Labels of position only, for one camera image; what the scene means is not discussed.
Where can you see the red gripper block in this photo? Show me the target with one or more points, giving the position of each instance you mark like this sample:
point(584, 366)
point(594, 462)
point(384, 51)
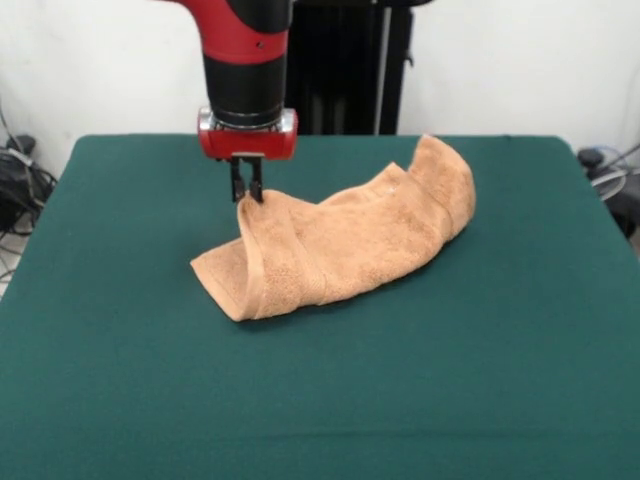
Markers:
point(250, 144)

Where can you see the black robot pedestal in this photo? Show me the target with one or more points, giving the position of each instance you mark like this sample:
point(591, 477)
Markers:
point(350, 65)

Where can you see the tan terry towel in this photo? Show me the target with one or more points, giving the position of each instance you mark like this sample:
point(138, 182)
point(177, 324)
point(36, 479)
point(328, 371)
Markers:
point(360, 245)

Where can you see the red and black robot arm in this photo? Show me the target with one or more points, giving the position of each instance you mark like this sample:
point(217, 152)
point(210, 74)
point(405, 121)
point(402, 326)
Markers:
point(245, 75)

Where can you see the dark green table cloth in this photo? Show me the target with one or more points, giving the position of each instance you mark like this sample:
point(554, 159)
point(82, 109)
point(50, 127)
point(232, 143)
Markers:
point(150, 375)

